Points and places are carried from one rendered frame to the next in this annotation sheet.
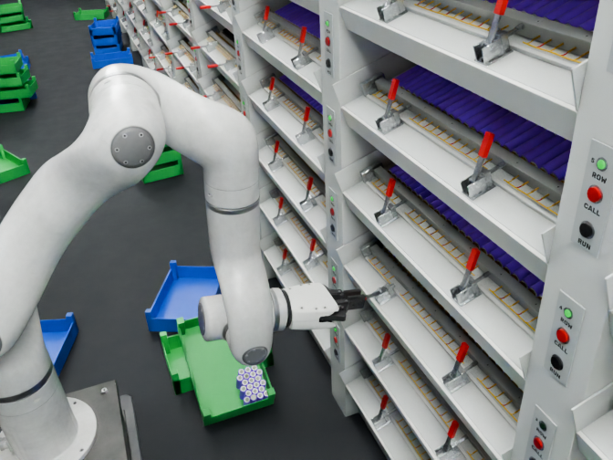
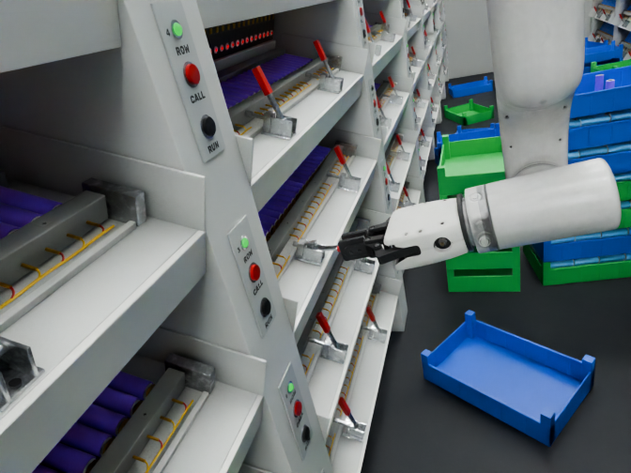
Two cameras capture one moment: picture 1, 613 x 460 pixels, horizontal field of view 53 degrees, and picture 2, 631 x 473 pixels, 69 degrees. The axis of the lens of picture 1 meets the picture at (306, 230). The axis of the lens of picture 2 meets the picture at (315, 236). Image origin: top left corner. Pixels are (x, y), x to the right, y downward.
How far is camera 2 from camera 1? 1.56 m
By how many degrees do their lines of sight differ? 110
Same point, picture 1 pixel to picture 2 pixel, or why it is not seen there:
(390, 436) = (358, 413)
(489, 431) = (363, 169)
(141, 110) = not seen: outside the picture
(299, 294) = (434, 213)
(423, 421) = (356, 293)
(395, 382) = (343, 331)
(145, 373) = not seen: outside the picture
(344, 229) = (269, 267)
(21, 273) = not seen: outside the picture
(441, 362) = (342, 198)
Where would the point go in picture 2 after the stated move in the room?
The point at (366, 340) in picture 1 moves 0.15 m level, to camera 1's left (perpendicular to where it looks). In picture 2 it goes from (320, 395) to (410, 433)
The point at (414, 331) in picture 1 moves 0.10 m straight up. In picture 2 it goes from (330, 221) to (317, 166)
